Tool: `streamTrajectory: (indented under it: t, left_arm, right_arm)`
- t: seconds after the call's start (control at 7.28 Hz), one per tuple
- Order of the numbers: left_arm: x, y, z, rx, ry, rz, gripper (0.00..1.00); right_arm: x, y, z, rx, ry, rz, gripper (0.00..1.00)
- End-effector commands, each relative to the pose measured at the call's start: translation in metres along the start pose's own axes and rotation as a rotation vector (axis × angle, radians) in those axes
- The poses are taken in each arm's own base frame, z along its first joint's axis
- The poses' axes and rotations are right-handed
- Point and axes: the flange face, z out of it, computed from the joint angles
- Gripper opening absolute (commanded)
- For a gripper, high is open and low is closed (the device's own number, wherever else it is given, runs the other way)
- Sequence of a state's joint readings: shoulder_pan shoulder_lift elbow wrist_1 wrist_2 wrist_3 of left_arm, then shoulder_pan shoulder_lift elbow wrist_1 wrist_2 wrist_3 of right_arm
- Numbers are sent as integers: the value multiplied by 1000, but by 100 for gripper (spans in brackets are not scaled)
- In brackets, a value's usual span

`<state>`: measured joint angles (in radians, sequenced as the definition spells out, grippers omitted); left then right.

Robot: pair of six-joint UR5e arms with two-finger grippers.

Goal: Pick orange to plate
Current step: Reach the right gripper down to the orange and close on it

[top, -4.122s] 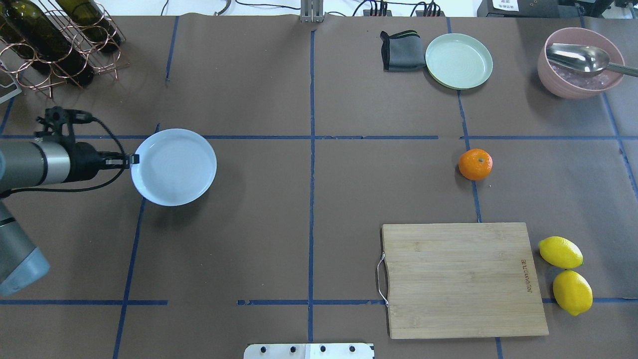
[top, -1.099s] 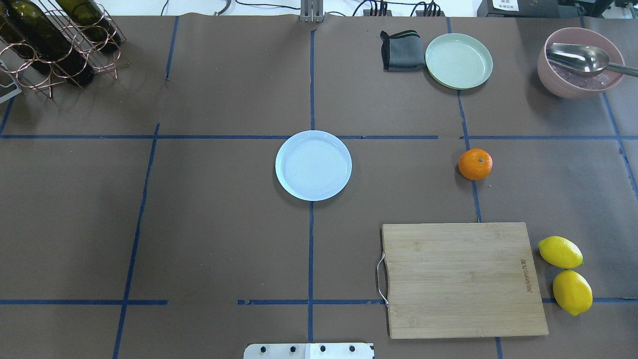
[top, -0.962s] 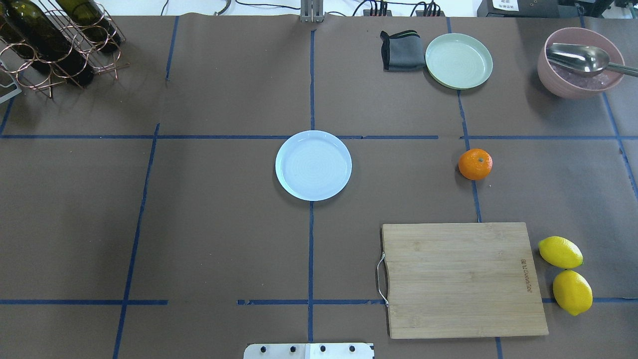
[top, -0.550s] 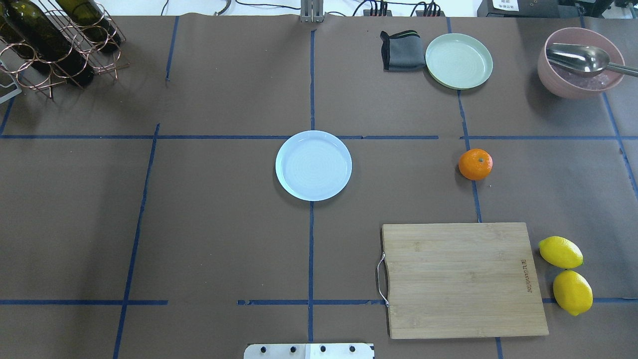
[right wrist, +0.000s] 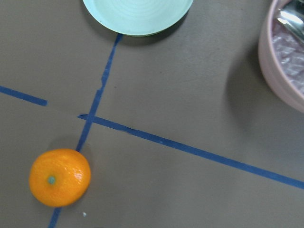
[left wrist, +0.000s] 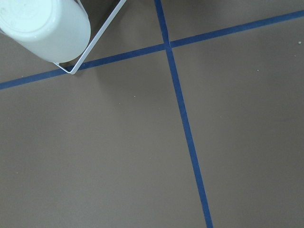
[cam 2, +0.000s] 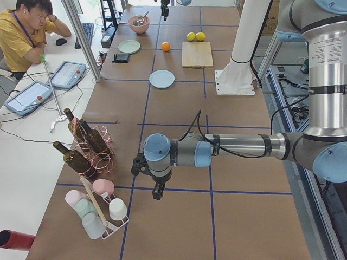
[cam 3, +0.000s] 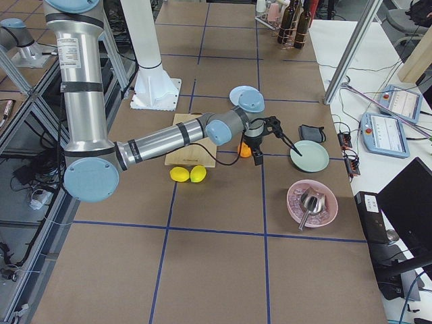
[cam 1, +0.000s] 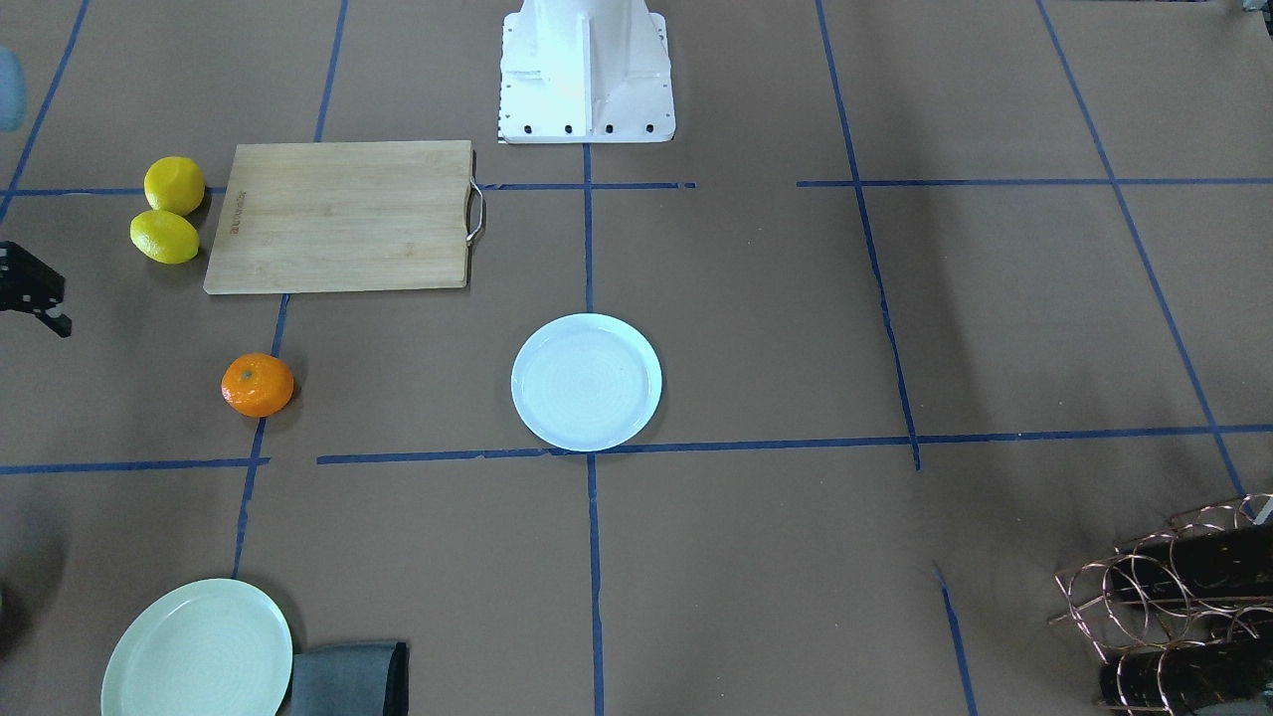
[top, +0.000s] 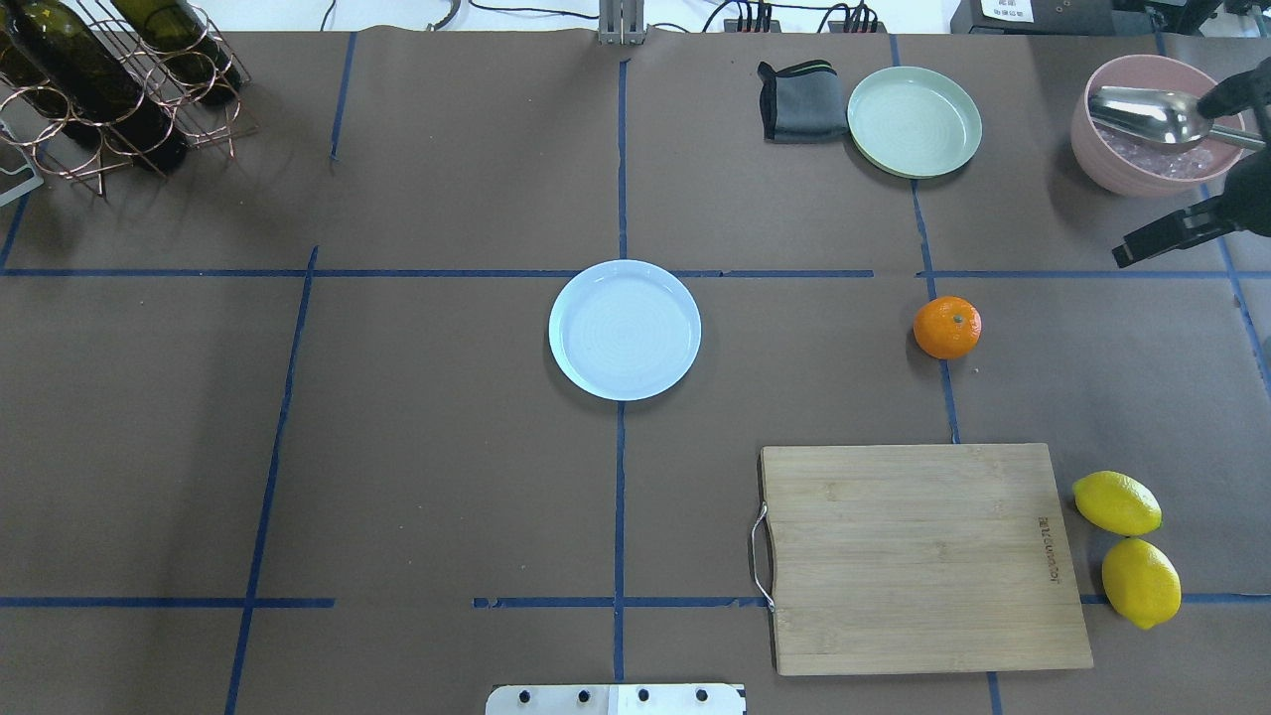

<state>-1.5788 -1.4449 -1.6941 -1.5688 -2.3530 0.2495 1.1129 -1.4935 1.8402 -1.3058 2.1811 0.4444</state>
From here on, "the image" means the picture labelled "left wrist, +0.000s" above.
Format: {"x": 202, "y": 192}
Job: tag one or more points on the white wire cup rack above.
{"x": 73, "y": 69}

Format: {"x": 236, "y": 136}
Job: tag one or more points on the white cup on rack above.
{"x": 54, "y": 30}

